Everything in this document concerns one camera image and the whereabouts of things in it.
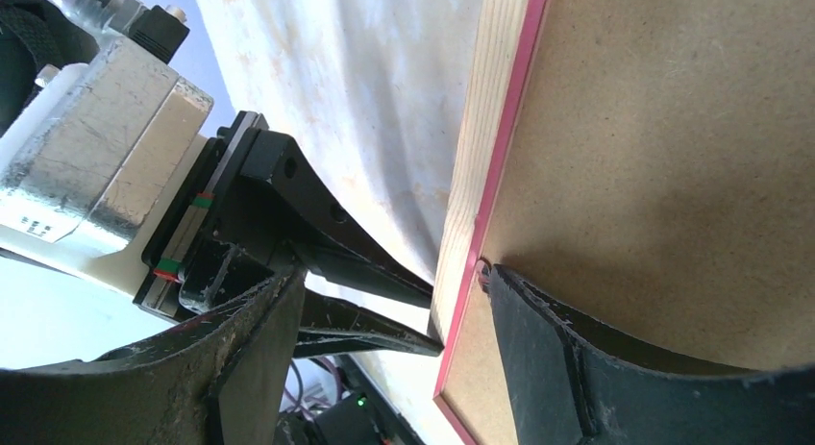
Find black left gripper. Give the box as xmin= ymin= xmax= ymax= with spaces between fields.
xmin=133 ymin=111 xmax=443 ymax=358

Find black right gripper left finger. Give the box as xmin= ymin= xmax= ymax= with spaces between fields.
xmin=1 ymin=269 xmax=305 ymax=444

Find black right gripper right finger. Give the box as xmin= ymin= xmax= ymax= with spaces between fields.
xmin=487 ymin=265 xmax=814 ymax=444

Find pink wooden picture frame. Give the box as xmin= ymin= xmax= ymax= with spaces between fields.
xmin=431 ymin=0 xmax=547 ymax=444

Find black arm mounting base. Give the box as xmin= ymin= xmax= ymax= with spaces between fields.
xmin=273 ymin=356 xmax=423 ymax=445

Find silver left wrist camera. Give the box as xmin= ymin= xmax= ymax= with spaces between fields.
xmin=1 ymin=0 xmax=213 ymax=255

